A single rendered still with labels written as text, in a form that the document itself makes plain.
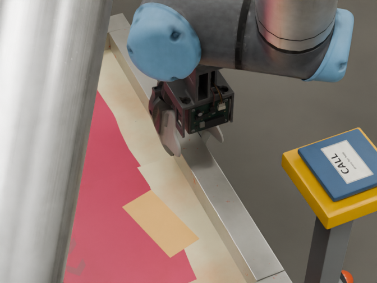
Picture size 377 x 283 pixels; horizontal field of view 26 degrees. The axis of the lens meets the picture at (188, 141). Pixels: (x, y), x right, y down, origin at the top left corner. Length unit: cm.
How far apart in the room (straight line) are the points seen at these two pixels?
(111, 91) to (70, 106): 81
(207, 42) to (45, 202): 41
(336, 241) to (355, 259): 100
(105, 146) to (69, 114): 73
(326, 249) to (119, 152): 35
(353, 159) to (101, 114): 37
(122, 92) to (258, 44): 48
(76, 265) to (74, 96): 62
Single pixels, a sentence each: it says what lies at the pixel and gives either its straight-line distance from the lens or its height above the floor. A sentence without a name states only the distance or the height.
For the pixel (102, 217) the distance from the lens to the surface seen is 109.
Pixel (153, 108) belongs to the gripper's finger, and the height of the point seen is 107.
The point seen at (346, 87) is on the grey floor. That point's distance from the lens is 271.
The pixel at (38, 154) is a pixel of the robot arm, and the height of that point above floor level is 149.
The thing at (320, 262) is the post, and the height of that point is 76.
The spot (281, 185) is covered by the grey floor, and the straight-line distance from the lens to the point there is 238.
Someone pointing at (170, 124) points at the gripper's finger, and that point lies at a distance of 107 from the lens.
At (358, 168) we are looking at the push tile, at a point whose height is 97.
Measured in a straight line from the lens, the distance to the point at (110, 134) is 119.
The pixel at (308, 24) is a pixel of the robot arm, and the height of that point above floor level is 136.
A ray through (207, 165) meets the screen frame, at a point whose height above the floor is 99.
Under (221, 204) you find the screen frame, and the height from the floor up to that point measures 99.
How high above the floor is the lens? 181
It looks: 47 degrees down
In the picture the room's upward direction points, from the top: straight up
